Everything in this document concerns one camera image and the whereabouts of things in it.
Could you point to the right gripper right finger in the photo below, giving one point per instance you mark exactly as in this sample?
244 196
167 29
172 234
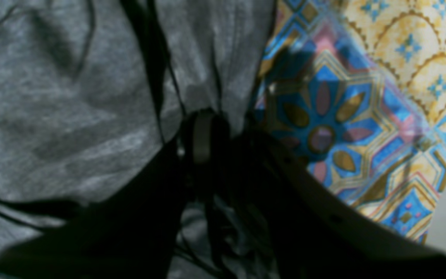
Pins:
305 229

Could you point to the grey T-shirt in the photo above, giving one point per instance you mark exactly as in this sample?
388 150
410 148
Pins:
91 89

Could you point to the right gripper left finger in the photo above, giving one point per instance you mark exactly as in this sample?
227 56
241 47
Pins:
132 233

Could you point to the patterned tile tablecloth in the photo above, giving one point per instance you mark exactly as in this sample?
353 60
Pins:
357 90

